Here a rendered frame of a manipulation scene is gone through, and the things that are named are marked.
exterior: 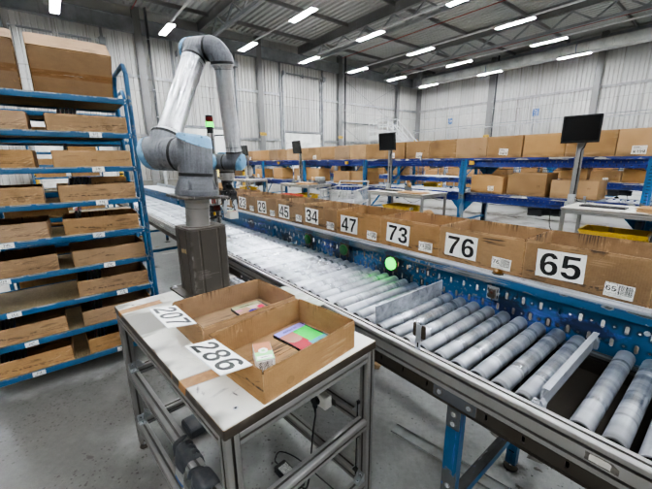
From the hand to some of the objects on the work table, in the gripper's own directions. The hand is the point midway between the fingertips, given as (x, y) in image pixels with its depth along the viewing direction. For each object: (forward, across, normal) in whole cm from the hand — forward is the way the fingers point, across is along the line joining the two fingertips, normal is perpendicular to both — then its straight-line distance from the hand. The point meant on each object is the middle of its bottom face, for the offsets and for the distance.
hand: (230, 212), depth 213 cm
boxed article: (+30, +40, +120) cm, 130 cm away
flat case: (+30, +22, +116) cm, 122 cm away
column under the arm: (+30, +33, +44) cm, 62 cm away
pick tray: (+30, +32, +119) cm, 127 cm away
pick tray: (+30, +35, +87) cm, 99 cm away
